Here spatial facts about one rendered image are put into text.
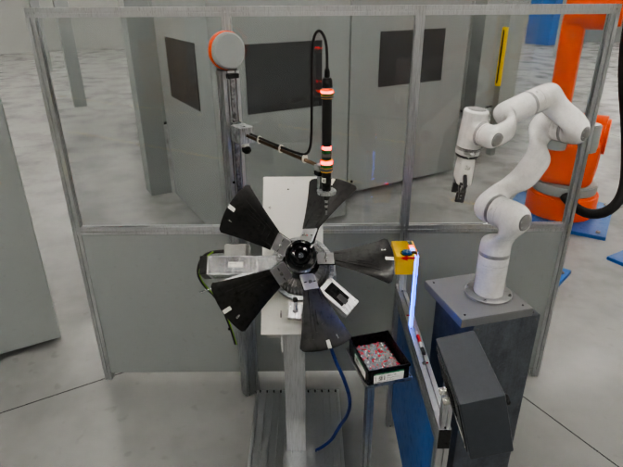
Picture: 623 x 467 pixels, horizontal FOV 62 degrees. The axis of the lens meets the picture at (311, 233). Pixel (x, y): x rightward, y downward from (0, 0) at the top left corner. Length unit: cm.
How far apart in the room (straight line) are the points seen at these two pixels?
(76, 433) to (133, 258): 96
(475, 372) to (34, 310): 292
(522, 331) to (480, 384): 95
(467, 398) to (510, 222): 88
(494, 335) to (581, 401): 130
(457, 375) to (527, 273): 174
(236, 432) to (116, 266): 109
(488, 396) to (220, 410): 200
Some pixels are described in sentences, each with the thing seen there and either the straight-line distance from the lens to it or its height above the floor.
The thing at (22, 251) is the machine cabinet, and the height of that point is 71.
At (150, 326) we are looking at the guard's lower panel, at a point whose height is 38.
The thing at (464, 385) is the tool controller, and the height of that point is 123.
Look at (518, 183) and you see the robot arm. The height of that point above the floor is 144.
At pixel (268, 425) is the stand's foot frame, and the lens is 287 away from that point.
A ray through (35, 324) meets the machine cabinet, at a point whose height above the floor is 20.
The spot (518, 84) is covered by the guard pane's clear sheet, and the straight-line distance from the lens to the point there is 270.
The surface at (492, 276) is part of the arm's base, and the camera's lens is 220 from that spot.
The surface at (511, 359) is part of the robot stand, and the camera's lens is 236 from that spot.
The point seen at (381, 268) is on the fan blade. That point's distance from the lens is 196.
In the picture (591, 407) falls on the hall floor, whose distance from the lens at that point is 343.
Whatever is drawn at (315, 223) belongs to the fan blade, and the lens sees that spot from 200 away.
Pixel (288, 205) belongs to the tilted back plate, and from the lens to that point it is 228.
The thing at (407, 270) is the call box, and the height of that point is 101.
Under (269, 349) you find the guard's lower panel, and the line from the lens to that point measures 313.
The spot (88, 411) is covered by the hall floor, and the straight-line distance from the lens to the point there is 330.
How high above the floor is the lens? 211
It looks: 25 degrees down
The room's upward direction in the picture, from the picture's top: straight up
